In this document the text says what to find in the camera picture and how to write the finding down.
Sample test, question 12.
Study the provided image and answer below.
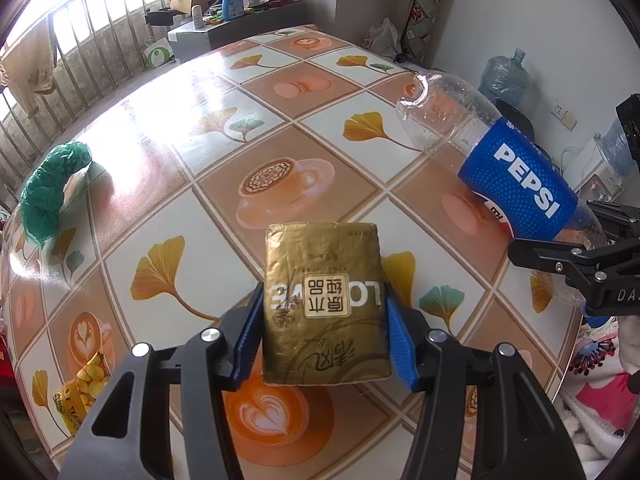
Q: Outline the floral blanket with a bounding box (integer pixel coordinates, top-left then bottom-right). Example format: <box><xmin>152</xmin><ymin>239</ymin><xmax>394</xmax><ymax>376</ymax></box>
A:
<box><xmin>555</xmin><ymin>310</ymin><xmax>640</xmax><ymax>466</ymax></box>

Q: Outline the clear plastic bottle blue label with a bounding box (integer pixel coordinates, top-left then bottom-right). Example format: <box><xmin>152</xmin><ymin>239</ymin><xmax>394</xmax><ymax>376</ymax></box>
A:
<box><xmin>395</xmin><ymin>70</ymin><xmax>616</xmax><ymax>308</ymax></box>

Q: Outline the clear water jug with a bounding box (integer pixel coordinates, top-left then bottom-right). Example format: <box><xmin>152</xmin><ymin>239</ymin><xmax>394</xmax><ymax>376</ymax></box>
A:
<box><xmin>599</xmin><ymin>120</ymin><xmax>636</xmax><ymax>186</ymax></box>

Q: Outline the wall socket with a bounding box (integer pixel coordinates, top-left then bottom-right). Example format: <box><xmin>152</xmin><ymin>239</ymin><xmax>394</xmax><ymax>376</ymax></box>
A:
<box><xmin>552</xmin><ymin>102</ymin><xmax>577</xmax><ymax>131</ymax></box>

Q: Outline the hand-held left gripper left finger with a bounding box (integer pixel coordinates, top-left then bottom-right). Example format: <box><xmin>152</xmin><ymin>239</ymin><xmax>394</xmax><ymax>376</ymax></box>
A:
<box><xmin>57</xmin><ymin>282</ymin><xmax>266</xmax><ymax>480</ymax></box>

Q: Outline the hanging beige garment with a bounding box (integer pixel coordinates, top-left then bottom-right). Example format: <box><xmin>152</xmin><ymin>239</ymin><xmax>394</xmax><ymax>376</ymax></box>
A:
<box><xmin>0</xmin><ymin>25</ymin><xmax>58</xmax><ymax>116</ymax></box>

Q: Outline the green plastic bag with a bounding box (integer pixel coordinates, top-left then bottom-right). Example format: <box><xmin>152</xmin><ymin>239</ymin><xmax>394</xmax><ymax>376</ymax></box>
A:
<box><xmin>19</xmin><ymin>141</ymin><xmax>95</xmax><ymax>248</ymax></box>

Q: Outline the yellow snack packet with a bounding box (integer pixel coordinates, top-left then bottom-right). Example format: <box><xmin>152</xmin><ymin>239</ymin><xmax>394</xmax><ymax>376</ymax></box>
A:
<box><xmin>52</xmin><ymin>350</ymin><xmax>111</xmax><ymax>436</ymax></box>

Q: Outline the gold tissue pack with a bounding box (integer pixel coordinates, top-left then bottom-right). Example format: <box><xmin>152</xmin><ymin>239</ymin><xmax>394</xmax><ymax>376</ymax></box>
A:
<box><xmin>262</xmin><ymin>220</ymin><xmax>393</xmax><ymax>387</ymax></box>

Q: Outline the white bag green logo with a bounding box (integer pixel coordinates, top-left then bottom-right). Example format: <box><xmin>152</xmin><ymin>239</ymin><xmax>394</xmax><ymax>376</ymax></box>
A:
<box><xmin>142</xmin><ymin>37</ymin><xmax>175</xmax><ymax>70</ymax></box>

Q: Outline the gift-wrap patterned box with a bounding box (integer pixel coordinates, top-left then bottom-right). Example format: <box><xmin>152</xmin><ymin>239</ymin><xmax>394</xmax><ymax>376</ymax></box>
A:
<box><xmin>400</xmin><ymin>0</ymin><xmax>451</xmax><ymax>61</ymax></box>

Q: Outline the flat black object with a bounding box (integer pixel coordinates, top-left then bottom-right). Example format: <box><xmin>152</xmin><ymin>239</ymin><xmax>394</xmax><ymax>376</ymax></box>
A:
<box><xmin>145</xmin><ymin>9</ymin><xmax>183</xmax><ymax>27</ymax></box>

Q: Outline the blue water jug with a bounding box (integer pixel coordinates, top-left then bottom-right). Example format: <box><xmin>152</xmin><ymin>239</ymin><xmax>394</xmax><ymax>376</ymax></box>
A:
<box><xmin>480</xmin><ymin>48</ymin><xmax>532</xmax><ymax>106</ymax></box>

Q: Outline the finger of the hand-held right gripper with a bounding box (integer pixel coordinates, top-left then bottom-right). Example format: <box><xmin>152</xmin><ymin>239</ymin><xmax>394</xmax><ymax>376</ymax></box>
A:
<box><xmin>585</xmin><ymin>200</ymin><xmax>640</xmax><ymax>243</ymax></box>
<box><xmin>507</xmin><ymin>237</ymin><xmax>608</xmax><ymax>293</ymax></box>

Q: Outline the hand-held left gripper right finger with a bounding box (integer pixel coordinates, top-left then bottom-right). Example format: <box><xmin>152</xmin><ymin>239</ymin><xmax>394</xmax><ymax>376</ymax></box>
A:
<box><xmin>384</xmin><ymin>297</ymin><xmax>588</xmax><ymax>480</ymax></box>

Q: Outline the patterned tablecloth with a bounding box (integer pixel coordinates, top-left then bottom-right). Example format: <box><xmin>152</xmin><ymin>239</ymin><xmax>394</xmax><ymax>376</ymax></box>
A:
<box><xmin>0</xmin><ymin>24</ymin><xmax>596</xmax><ymax>480</ymax></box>

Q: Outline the white plastic bag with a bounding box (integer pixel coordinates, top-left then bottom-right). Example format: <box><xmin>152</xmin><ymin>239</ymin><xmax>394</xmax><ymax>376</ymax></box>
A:
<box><xmin>367</xmin><ymin>17</ymin><xmax>403</xmax><ymax>58</ymax></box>

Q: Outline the cardboard box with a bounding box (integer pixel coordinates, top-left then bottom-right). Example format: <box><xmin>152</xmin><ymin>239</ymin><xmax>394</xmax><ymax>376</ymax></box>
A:
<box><xmin>170</xmin><ymin>0</ymin><xmax>223</xmax><ymax>15</ymax></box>

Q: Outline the metal window railing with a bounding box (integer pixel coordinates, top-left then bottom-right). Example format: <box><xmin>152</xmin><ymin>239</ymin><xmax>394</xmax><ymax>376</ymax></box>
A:
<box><xmin>0</xmin><ymin>0</ymin><xmax>176</xmax><ymax>221</ymax></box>

